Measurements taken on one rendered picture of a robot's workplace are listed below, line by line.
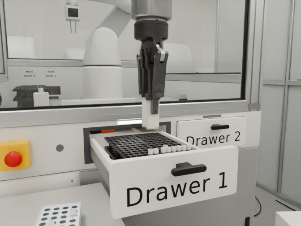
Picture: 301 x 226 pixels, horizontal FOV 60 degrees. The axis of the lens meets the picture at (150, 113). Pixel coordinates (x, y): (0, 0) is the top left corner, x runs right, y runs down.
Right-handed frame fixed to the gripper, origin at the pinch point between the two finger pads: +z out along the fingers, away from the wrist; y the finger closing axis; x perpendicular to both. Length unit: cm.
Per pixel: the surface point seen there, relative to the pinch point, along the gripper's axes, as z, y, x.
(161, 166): 8.8, -10.9, 1.9
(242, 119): 8, 21, -47
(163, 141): 10.0, 10.0, -8.2
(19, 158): 12.4, 15.5, 29.3
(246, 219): 51, 22, -52
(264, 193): 102, 115, -162
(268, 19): -56, 133, -169
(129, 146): 10.0, 7.8, 2.6
